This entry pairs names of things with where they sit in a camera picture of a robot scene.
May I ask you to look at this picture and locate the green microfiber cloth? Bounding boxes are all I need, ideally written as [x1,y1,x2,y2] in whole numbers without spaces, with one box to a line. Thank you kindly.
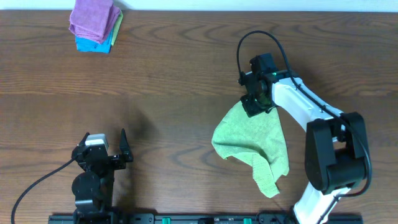
[211,101,289,198]

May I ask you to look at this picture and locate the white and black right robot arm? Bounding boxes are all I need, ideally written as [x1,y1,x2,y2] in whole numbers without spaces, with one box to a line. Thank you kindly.
[239,53,369,223]

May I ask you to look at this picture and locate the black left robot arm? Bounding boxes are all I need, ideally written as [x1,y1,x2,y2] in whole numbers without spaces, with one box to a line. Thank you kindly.
[72,129,133,223]

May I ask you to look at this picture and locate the folded blue cloth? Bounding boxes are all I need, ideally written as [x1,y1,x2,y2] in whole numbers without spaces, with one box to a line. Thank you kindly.
[75,31,113,54]

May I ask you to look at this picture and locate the folded purple cloth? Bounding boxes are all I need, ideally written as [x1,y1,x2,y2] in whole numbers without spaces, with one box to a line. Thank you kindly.
[69,0,121,44]

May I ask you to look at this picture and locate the folded yellow-green cloth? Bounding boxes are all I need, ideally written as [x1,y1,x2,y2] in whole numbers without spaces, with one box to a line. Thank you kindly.
[111,11,123,46]

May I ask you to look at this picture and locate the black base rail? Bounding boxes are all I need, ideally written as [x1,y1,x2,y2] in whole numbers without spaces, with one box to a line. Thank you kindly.
[48,212,364,224]

